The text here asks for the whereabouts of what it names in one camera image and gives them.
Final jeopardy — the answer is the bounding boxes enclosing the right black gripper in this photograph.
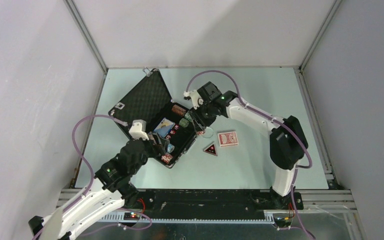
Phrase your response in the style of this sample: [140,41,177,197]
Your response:
[188,101,217,132]

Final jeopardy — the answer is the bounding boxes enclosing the red white chip stack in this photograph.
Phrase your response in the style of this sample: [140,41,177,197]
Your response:
[196,130,206,136]

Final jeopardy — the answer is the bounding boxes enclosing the light blue chip stack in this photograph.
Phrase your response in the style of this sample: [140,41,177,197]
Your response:
[167,143,175,154]

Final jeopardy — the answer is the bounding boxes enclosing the green white chip stack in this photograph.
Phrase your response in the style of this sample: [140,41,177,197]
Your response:
[184,112,193,122]

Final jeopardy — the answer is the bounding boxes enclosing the red playing card deck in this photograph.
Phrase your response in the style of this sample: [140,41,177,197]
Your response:
[217,131,239,147]

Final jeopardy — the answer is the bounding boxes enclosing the black aluminium poker case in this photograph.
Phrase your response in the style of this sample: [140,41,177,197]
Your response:
[108,68,197,169]

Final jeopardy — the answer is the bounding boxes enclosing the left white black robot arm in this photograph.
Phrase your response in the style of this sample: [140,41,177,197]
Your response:
[28,133,170,240]

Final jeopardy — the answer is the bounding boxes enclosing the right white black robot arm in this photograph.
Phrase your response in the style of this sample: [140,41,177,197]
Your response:
[183,81,309,209]

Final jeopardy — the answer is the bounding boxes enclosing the clear round dealer button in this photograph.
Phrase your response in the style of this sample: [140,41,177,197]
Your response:
[201,127,214,139]

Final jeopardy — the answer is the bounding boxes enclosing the red chip stack in case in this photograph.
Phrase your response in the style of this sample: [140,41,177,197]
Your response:
[161,153,173,164]

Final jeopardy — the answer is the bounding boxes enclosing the green chip stack in case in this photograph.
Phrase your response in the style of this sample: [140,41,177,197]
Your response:
[178,118,190,128]

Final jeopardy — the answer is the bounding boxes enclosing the blue playing card deck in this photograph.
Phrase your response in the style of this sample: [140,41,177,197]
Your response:
[153,118,175,138]

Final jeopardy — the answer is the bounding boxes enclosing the red dice in case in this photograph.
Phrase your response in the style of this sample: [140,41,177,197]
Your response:
[165,124,180,140]

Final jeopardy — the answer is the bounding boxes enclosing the black triangular all-in button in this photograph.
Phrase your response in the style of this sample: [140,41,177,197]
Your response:
[203,142,218,157]

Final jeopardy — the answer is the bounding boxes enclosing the brown chip stack in case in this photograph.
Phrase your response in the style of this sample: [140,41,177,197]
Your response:
[171,104,188,117]

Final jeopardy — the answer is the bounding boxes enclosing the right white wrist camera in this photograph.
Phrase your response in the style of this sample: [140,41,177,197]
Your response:
[183,90,204,110]

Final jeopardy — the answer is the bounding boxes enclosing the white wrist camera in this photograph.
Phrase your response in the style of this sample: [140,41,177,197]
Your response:
[183,90,204,110]
[128,119,149,141]

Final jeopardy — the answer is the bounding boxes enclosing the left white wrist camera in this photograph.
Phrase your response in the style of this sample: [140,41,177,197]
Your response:
[128,119,149,141]

